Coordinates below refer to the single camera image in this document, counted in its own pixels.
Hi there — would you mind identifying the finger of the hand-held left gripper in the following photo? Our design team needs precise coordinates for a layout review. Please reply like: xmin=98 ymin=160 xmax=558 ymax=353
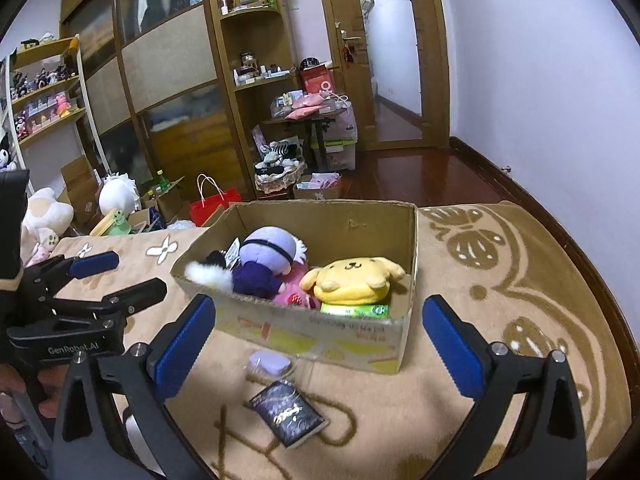
xmin=24 ymin=251 xmax=120 ymax=292
xmin=49 ymin=277 xmax=169 ymax=320

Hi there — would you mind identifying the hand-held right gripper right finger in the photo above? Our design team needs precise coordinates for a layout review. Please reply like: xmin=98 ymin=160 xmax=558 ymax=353
xmin=422 ymin=295 xmax=589 ymax=480

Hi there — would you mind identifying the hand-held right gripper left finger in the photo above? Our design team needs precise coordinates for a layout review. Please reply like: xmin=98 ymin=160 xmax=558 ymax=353
xmin=52 ymin=294 xmax=217 ymax=480

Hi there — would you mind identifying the black and white fluffy toy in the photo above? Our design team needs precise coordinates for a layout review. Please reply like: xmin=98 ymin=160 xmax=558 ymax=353
xmin=183 ymin=249 xmax=235 ymax=292

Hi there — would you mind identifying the green tissue pack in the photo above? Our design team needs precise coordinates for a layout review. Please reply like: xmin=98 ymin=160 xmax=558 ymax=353
xmin=320 ymin=302 xmax=390 ymax=319

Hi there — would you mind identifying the purple-haired plush doll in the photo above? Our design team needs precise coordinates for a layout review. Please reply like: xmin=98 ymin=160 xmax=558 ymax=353
xmin=231 ymin=225 xmax=309 ymax=297

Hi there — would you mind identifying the yellow dog plush toy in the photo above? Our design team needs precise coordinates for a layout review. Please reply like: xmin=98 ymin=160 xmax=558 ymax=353
xmin=299 ymin=256 xmax=407 ymax=306

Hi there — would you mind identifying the pink plush toy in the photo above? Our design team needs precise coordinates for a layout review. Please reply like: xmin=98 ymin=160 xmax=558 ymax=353
xmin=272 ymin=261 xmax=324 ymax=311

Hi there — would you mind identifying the person's left hand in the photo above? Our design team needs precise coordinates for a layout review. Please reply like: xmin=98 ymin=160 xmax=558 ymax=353
xmin=0 ymin=362 xmax=67 ymax=428

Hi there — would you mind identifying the brown floral blanket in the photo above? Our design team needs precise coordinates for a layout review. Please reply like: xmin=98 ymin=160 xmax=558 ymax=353
xmin=45 ymin=201 xmax=622 ymax=480

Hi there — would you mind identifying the green frog toy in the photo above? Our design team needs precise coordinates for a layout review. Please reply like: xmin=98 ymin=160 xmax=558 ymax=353
xmin=106 ymin=209 xmax=133 ymax=236

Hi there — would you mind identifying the cream plush toy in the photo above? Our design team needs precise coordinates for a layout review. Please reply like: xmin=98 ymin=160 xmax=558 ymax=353
xmin=21 ymin=187 xmax=75 ymax=241

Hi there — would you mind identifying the white round plush toy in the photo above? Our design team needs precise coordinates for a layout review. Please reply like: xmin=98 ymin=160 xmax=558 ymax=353
xmin=98 ymin=172 xmax=141 ymax=216

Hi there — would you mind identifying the small lilac pouch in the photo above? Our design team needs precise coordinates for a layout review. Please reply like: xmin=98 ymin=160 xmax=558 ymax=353
xmin=248 ymin=351 xmax=294 ymax=382

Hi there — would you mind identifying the open floor cardboard box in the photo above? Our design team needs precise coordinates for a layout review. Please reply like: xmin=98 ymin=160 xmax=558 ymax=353
xmin=141 ymin=176 xmax=187 ymax=222

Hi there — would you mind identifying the red gift bag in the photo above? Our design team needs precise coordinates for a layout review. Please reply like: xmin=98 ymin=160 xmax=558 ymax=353
xmin=189 ymin=174 xmax=243 ymax=228

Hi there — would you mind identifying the dark foil packet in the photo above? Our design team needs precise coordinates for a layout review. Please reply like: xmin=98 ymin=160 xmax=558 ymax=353
xmin=247 ymin=380 xmax=329 ymax=449

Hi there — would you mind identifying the black rabbit plush toy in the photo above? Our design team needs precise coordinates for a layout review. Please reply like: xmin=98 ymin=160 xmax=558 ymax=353
xmin=0 ymin=132 xmax=19 ymax=172

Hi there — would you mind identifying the wicker basket with plushies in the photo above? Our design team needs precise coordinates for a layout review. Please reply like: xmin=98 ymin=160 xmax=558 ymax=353
xmin=254 ymin=160 xmax=307 ymax=194

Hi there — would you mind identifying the wooden wardrobe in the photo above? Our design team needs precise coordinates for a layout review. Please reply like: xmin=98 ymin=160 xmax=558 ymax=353
xmin=60 ymin=0 xmax=251 ymax=213

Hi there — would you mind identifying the clear plastic storage box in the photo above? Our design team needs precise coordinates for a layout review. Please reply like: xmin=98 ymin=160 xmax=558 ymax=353
xmin=310 ymin=137 xmax=358 ymax=172

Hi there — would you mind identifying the wooden corner shelf unit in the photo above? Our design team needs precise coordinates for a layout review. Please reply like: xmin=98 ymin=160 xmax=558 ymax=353
xmin=202 ymin=0 xmax=302 ymax=197

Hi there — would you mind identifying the small cluttered side table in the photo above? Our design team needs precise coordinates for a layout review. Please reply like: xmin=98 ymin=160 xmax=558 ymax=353
xmin=261 ymin=110 xmax=337 ymax=171

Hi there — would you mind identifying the red paper bag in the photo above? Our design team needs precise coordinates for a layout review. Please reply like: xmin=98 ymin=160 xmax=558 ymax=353
xmin=299 ymin=64 xmax=334 ymax=97

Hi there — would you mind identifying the wooden door with glass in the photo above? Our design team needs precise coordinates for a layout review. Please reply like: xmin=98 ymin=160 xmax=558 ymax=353
xmin=319 ymin=0 xmax=452 ymax=152

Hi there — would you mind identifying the wall shelf with figurines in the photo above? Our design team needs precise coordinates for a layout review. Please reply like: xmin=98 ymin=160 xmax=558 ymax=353
xmin=0 ymin=34 xmax=87 ymax=148

